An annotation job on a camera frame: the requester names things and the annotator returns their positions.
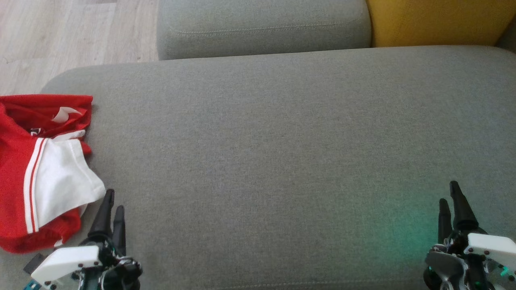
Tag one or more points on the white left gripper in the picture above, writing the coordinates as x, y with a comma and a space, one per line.
68, 262

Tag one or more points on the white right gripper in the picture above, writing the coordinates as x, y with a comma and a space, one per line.
487, 245

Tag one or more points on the red shirt with white sleeves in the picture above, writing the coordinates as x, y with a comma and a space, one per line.
52, 177

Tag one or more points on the grey sofa seat cushion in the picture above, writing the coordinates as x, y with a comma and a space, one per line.
262, 161

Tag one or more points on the yellow sofa cushion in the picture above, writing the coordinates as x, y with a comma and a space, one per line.
435, 20

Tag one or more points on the grey sofa back cushion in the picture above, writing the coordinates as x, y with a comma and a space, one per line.
262, 24

